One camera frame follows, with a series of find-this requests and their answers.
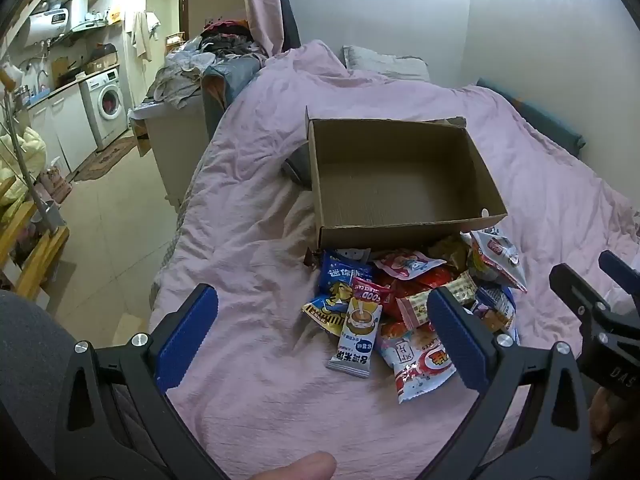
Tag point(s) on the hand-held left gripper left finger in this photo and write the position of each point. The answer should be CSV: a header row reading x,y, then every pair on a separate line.
x,y
187,335

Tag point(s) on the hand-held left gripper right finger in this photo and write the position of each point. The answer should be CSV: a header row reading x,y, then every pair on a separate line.
x,y
457,340

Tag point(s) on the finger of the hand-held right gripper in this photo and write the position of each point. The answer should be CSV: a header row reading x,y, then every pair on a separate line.
x,y
620,272
580,300

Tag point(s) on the blue white snack packet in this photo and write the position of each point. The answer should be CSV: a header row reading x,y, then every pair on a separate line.
x,y
495,305

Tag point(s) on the white snack bag red oval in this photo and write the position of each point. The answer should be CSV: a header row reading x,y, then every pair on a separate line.
x,y
415,370

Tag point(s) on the checkered wafer bar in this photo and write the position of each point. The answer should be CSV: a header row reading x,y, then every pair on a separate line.
x,y
415,310

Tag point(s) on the red snack packet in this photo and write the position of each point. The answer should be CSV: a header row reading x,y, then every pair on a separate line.
x,y
425,280

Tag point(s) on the yellow snack bag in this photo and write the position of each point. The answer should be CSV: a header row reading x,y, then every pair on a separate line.
x,y
452,252

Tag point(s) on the pink cartoon snack packet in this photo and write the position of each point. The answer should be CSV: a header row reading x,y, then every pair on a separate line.
x,y
407,265

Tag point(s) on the grey milk tea sachet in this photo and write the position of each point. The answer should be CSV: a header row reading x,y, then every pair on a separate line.
x,y
357,340

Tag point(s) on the yellow striped snack packet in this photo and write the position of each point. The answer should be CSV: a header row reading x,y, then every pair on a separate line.
x,y
325,316

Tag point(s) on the person's right hand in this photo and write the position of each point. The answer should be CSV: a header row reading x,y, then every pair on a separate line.
x,y
612,420

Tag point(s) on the person's left hand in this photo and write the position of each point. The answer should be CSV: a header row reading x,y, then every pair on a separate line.
x,y
300,467

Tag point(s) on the pink blanket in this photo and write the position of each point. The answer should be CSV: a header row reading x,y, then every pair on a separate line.
x,y
250,210

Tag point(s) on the wooden rack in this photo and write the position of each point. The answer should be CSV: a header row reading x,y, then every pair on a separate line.
x,y
45,255

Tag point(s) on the teal bed cushion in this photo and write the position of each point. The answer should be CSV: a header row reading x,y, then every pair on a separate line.
x,y
535,115

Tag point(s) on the white storage cabinet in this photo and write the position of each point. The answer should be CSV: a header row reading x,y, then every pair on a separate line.
x,y
175,145

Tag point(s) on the brown floor rug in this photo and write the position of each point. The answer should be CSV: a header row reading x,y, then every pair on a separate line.
x,y
107,157

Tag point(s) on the grey metal pole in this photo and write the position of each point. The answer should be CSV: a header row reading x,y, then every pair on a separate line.
x,y
30,180

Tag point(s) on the white kitchen base cabinet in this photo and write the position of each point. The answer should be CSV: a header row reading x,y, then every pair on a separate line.
x,y
70,125

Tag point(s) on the pale yellow jacket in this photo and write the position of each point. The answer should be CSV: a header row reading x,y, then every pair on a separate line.
x,y
25,155

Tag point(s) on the white washing machine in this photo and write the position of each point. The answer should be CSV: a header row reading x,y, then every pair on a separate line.
x,y
107,105

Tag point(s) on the pile of clothes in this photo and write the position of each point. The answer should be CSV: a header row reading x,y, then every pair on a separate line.
x,y
190,70

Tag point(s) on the brown cardboard storage box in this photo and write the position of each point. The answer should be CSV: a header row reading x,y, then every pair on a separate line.
x,y
100,63

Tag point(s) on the grey pillow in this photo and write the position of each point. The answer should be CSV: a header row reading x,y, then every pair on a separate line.
x,y
385,62

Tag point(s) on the white hanging towel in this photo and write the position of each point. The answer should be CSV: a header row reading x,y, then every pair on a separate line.
x,y
145,35

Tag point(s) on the brown door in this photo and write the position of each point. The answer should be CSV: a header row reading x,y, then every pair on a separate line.
x,y
183,5

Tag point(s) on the pink curtain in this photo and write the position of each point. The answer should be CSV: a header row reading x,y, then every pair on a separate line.
x,y
260,5

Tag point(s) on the black padded pole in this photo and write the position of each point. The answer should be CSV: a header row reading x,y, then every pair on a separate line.
x,y
289,10

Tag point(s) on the white water heater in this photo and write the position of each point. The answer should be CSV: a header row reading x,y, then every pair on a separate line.
x,y
55,20

